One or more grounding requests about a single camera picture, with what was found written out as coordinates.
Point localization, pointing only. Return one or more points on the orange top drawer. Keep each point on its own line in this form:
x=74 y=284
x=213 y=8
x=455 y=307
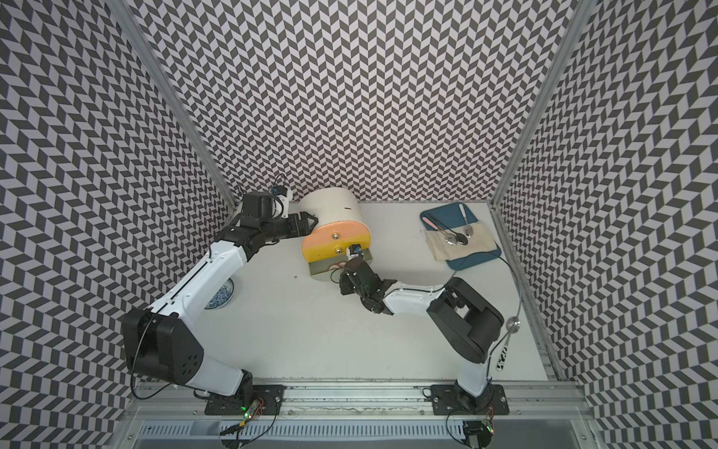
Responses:
x=339 y=232

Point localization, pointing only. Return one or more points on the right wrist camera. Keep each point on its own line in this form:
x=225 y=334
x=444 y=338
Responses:
x=355 y=251

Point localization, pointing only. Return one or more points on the white handled spoon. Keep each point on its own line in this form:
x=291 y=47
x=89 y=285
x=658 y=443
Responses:
x=467 y=229

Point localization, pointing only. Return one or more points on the beige folded cloth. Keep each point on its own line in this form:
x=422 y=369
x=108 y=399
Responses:
x=444 y=245

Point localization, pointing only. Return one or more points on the red tape roll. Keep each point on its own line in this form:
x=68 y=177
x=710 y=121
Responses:
x=336 y=266

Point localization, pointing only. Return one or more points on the pink handled spoon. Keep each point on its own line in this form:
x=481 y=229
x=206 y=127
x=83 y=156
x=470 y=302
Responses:
x=431 y=223

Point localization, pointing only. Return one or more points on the white round drawer cabinet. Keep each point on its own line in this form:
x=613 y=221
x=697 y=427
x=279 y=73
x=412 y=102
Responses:
x=332 y=204

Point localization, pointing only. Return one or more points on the blue patterned bowl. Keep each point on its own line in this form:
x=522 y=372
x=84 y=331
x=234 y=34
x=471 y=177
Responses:
x=222 y=297

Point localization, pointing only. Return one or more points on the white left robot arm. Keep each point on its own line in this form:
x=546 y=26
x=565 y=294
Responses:
x=160 y=340

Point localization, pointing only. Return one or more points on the yellow drawer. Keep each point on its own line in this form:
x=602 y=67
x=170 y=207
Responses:
x=318 y=251

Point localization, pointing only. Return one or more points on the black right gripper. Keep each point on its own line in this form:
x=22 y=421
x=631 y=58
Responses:
x=345 y=283

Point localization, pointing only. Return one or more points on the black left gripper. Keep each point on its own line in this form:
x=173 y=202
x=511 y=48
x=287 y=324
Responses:
x=306 y=229

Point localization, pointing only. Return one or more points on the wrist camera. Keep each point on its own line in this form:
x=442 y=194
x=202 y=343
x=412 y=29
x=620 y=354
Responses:
x=355 y=251
x=282 y=196

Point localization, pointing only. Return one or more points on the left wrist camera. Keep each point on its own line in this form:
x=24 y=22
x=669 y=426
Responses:
x=282 y=196

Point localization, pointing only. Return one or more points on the black handled spoon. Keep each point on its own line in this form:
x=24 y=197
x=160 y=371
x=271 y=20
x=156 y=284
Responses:
x=461 y=238

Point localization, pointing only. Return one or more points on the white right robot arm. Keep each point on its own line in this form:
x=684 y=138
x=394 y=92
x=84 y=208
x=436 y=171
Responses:
x=469 y=323

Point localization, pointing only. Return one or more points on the grey bottom drawer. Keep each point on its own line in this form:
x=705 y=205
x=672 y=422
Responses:
x=322 y=269

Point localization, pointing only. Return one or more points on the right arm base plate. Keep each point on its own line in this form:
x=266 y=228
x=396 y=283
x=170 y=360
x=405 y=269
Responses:
x=446 y=399

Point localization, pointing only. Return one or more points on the aluminium front rail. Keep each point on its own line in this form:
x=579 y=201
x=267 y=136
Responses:
x=377 y=399

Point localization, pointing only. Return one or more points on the teal tray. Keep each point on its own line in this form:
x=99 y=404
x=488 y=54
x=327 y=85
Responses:
x=451 y=216

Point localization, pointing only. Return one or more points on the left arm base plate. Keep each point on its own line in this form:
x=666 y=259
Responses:
x=263 y=400

